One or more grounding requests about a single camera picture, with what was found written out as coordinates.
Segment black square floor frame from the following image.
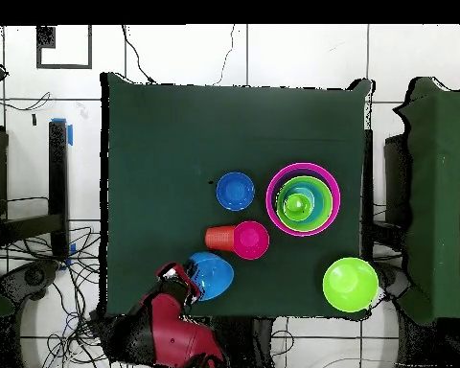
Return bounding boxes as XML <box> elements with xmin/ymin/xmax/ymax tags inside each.
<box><xmin>35</xmin><ymin>24</ymin><xmax>93</xmax><ymax>70</ymax></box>

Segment orange cup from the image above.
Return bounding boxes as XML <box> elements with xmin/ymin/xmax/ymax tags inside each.
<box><xmin>204</xmin><ymin>224</ymin><xmax>237</xmax><ymax>253</ymax></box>

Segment thin black floor cable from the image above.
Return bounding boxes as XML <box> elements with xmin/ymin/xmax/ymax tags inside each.
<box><xmin>213</xmin><ymin>24</ymin><xmax>236</xmax><ymax>86</ymax></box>
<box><xmin>121</xmin><ymin>24</ymin><xmax>157</xmax><ymax>84</ymax></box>

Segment blue large bowl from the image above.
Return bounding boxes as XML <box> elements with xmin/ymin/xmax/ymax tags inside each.
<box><xmin>185</xmin><ymin>251</ymin><xmax>236</xmax><ymax>303</ymax></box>

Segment lime green large bowl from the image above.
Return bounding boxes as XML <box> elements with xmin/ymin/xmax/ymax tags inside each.
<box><xmin>322</xmin><ymin>257</ymin><xmax>380</xmax><ymax>313</ymax></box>
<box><xmin>276</xmin><ymin>175</ymin><xmax>334</xmax><ymax>233</ymax></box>

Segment turquoise bowl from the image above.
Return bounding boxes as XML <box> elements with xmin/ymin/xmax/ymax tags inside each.
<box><xmin>281</xmin><ymin>183</ymin><xmax>325</xmax><ymax>227</ymax></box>

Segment black post stand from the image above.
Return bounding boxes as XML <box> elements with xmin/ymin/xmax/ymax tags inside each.
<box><xmin>0</xmin><ymin>120</ymin><xmax>70</xmax><ymax>258</ymax></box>

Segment blue tape strip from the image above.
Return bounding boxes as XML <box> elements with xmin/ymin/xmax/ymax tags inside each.
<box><xmin>51</xmin><ymin>117</ymin><xmax>75</xmax><ymax>147</ymax></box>

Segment purple shallow bowl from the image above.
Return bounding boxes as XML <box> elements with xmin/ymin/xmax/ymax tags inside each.
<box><xmin>270</xmin><ymin>168</ymin><xmax>338</xmax><ymax>231</ymax></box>

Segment tangled floor cables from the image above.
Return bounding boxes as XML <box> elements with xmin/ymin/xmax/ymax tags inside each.
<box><xmin>0</xmin><ymin>225</ymin><xmax>112</xmax><ymax>368</ymax></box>

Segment pink large bowl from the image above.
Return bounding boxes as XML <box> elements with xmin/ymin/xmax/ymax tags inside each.
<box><xmin>264</xmin><ymin>161</ymin><xmax>342</xmax><ymax>238</ymax></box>

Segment black stand base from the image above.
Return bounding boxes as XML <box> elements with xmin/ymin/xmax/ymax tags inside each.
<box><xmin>375</xmin><ymin>262</ymin><xmax>411</xmax><ymax>302</ymax></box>
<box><xmin>0</xmin><ymin>260</ymin><xmax>58</xmax><ymax>302</ymax></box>

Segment dark green table cloth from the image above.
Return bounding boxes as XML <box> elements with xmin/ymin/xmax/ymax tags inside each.
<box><xmin>100</xmin><ymin>72</ymin><xmax>375</xmax><ymax>321</ymax></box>

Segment lime green small cup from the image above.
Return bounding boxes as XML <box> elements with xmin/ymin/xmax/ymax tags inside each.
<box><xmin>282</xmin><ymin>192</ymin><xmax>312</xmax><ymax>222</ymax></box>

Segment red small bowl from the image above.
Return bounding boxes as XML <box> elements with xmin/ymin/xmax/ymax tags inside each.
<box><xmin>232</xmin><ymin>220</ymin><xmax>270</xmax><ymax>261</ymax></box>

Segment dark blue small bowl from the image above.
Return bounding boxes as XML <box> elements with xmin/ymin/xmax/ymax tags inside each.
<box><xmin>215</xmin><ymin>171</ymin><xmax>256</xmax><ymax>213</ymax></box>

